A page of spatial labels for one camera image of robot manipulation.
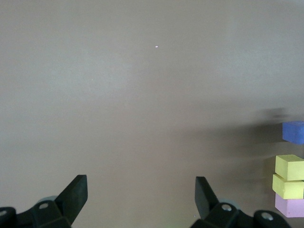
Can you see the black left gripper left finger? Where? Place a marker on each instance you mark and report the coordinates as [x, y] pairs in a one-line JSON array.
[[73, 197]]

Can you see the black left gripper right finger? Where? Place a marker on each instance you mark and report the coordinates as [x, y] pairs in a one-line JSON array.
[[204, 197]]

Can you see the yellow foam cube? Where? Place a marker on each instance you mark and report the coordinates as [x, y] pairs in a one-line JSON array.
[[291, 168], [289, 190]]

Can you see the pink foam cube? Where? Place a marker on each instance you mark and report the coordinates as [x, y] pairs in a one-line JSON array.
[[291, 206]]

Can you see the purple foam cube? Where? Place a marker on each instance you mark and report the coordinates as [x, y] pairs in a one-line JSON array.
[[293, 133]]

